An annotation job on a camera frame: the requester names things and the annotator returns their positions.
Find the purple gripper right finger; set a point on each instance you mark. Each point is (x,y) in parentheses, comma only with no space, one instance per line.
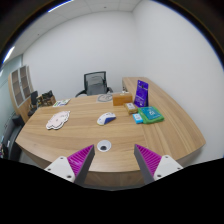
(153,166)

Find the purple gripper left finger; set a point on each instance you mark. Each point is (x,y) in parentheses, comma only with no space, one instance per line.
(73,168)

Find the white and blue computer mouse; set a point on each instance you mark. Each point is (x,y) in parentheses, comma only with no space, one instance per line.
(106,118)

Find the green book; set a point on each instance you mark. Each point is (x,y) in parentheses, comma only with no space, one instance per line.
(150,115)

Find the small blue white box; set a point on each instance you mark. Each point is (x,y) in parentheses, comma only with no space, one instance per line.
(137,118)

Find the small tan cardboard box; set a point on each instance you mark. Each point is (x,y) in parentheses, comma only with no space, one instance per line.
(131,108)

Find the black chair at left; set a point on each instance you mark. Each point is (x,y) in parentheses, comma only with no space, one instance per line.
(10,148)

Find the dark clutter on side cabinet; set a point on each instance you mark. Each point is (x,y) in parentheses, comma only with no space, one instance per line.
(45,99)

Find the wooden tissue box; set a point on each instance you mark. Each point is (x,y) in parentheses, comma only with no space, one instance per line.
(121,98)

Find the round grey coaster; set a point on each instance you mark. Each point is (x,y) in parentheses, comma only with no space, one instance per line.
(104,98)

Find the purple standing sign card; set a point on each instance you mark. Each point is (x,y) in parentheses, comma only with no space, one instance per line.
(141,96)

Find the black mesh office chair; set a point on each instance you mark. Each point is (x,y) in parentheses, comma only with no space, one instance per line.
(95,83)

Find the wooden cabinet with glass doors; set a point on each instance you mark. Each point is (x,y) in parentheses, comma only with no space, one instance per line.
(20,89)

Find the white desk cable grommet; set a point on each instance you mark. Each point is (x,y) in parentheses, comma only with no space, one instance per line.
(104,145)

